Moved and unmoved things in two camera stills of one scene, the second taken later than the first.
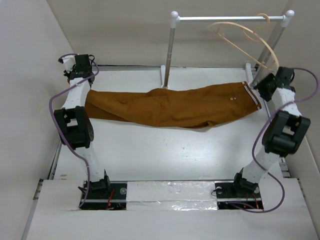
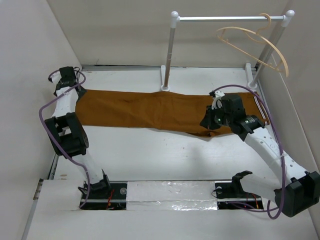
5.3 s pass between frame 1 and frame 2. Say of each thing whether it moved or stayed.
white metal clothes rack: stayed
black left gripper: moved
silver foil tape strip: stayed
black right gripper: moved
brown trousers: moved
